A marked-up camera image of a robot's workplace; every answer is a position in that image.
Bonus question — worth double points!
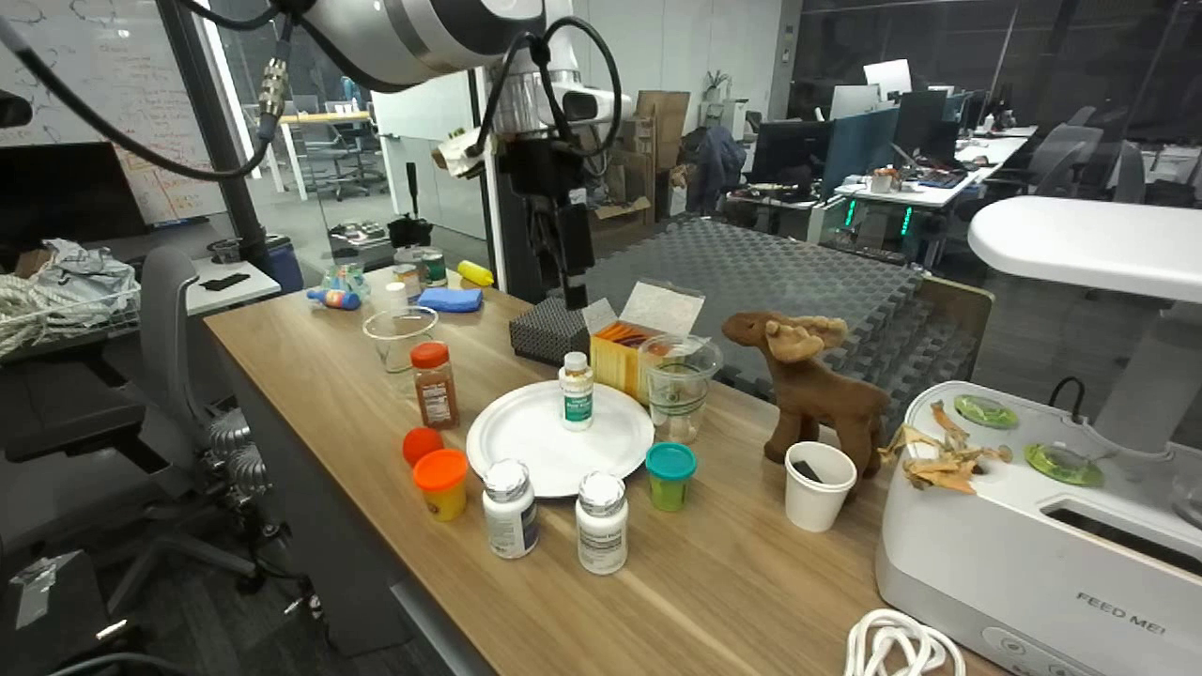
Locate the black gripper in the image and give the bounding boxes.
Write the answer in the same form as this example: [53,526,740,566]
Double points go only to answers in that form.
[497,129,597,314]

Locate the small white bottle green label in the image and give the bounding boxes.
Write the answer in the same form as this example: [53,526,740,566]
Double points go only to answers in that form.
[555,351,597,427]

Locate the clear plastic cup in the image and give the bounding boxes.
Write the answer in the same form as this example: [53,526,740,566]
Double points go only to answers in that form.
[644,334,729,443]
[362,306,442,381]

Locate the spice bottle orange cap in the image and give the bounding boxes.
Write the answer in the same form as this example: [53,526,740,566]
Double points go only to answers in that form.
[408,341,461,433]

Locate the teal lid dough can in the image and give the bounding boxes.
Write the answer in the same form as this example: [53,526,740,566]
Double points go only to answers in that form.
[644,440,703,513]

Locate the white paper plate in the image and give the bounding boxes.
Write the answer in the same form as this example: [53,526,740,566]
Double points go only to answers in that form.
[461,375,656,502]

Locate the yellow mustard bottle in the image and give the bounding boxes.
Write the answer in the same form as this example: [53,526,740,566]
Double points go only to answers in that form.
[455,257,498,293]

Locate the stacked cardboard boxes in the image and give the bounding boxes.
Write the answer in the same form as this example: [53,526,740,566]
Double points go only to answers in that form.
[594,87,694,242]

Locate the small black stand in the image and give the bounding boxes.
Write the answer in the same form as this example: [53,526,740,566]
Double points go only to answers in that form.
[387,163,435,253]

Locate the grey foam floor mat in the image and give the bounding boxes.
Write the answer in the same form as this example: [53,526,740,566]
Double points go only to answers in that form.
[587,217,998,418]

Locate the red plush ball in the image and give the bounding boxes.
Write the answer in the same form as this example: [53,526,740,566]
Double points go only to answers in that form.
[397,426,450,470]

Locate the small colourful toy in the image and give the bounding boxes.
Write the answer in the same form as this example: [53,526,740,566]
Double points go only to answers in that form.
[304,282,368,314]

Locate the orange lid yellow dough can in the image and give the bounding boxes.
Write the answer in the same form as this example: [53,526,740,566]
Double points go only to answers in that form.
[408,448,472,523]

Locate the white pill bottle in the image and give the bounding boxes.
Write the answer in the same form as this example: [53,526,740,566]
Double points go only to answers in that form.
[477,457,544,562]
[572,470,630,577]

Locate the brown moose plush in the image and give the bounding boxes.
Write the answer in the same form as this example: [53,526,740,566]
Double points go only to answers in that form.
[723,307,894,482]

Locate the white table behind glass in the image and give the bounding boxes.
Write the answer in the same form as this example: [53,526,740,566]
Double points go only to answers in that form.
[272,108,378,206]

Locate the white side table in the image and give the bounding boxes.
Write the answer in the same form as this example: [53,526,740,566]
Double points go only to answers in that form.
[183,257,284,319]

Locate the black stand pole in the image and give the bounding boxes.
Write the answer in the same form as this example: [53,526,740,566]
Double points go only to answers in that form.
[154,0,274,261]

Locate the white paper cup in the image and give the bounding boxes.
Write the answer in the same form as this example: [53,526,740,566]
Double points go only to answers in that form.
[781,440,859,537]

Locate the white office desk green legs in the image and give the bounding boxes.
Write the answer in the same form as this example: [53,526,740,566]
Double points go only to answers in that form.
[835,129,1043,257]

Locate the white computer monitor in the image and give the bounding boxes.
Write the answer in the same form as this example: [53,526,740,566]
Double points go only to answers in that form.
[859,55,917,105]

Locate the dark panel tan edge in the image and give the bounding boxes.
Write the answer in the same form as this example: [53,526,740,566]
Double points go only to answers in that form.
[917,273,1004,381]

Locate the brown dried plant pieces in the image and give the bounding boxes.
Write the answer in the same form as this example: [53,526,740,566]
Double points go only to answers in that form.
[892,401,1011,497]

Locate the grey background office chair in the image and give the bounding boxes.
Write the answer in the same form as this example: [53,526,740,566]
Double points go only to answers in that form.
[1031,120,1112,192]

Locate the pile of light cloth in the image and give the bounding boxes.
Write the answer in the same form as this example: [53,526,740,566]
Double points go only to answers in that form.
[0,236,147,369]

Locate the white arched lamp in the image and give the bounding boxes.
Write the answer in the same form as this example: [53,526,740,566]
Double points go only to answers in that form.
[964,192,1202,456]

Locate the white countertop appliance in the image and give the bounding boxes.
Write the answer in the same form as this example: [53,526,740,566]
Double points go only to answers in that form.
[872,375,1202,676]

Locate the coiled white cable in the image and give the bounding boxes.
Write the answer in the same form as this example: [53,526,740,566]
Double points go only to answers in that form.
[841,610,969,676]

